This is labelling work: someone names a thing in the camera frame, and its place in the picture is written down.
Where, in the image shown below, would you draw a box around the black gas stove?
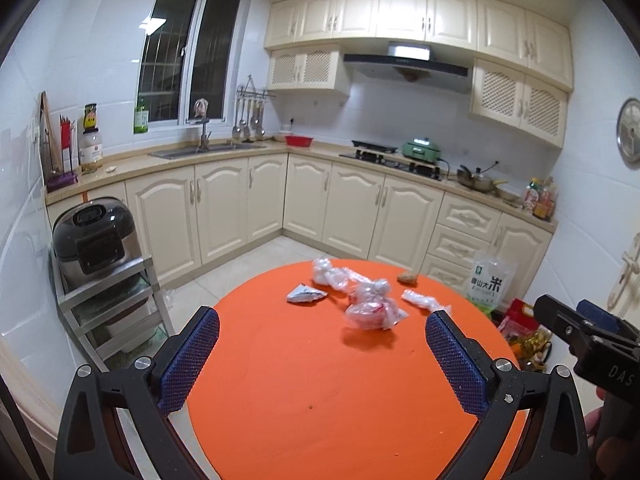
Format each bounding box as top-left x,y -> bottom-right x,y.
339,149 -> 444,181

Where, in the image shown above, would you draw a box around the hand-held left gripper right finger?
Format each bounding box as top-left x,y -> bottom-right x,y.
425,310 -> 591,480

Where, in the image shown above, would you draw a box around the kitchen window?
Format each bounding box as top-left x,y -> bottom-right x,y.
136,0 -> 242,129

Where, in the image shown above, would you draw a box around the wooden cutting board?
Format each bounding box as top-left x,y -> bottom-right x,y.
37,91 -> 64,186

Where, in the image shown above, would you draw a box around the clear condiment bottle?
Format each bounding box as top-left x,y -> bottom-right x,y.
523,178 -> 543,214

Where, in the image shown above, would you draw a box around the black range hood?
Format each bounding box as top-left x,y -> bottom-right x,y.
343,41 -> 471,93

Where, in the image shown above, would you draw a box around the clear plastic bag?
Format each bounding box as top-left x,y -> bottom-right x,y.
311,257 -> 373,291

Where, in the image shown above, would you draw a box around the cream upper wall cabinets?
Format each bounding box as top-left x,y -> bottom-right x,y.
264,0 -> 574,149

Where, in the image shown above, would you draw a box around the steel kitchen sink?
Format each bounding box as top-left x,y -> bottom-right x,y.
150,142 -> 268,160

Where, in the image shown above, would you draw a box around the round metal wall clock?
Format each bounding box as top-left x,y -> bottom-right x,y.
616,97 -> 640,164

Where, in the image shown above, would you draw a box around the white plastic container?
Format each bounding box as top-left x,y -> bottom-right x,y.
104,299 -> 162,354

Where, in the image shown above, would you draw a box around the white rice bag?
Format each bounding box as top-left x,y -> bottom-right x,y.
465,255 -> 518,316

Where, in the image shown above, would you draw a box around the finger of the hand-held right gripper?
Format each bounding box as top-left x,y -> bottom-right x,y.
532,294 -> 601,356
575,299 -> 640,342

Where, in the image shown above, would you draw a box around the clear plastic wrapper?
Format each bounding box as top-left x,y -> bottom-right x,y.
401,288 -> 453,314

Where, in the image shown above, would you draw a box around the pink red plastic bag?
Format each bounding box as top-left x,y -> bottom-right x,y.
344,278 -> 409,332

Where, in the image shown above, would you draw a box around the green glass bottle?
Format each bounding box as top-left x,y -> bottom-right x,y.
133,96 -> 150,135

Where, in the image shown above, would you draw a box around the black grill pan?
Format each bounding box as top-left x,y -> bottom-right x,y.
351,140 -> 399,154

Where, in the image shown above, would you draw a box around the silver foil wrapper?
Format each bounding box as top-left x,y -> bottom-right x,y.
286,283 -> 328,305

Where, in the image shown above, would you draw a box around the metal pot with lid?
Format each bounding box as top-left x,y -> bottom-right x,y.
456,165 -> 497,195

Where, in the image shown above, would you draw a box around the yellow cooking oil bottle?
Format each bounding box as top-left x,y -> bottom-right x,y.
510,327 -> 553,371

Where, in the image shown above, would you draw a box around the green electric cooking pot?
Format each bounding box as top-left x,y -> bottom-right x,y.
402,136 -> 447,164

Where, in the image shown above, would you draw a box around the cream lower kitchen cabinets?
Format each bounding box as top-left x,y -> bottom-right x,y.
45,140 -> 558,301

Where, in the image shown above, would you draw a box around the purple board rack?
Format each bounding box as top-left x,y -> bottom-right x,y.
46,170 -> 81,193

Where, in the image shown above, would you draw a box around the black silver rice cooker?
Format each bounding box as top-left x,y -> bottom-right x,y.
52,197 -> 136,292

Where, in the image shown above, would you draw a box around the orange round table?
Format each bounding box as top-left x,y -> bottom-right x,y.
185,259 -> 531,480

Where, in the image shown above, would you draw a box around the red food bag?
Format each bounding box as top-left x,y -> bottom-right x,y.
497,298 -> 538,333

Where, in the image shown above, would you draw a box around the metal shelf rack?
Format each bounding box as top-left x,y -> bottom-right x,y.
50,255 -> 177,363

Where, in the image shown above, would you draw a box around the white panelled door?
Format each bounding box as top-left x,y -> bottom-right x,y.
607,170 -> 640,328

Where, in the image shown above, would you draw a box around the hanging utensil rack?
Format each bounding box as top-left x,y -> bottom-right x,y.
232,75 -> 277,142

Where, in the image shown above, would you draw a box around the person's right hand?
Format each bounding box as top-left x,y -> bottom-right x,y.
585,406 -> 640,480

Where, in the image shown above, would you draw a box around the red chopstick holder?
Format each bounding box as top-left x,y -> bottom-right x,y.
59,115 -> 77,172

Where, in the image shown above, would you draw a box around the gold door handle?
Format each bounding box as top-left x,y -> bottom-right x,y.
617,232 -> 640,311

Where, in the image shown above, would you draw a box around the large clear storage jar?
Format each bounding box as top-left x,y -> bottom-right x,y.
80,129 -> 105,174

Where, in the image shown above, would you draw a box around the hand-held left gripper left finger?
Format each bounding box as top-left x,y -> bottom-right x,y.
52,305 -> 221,480

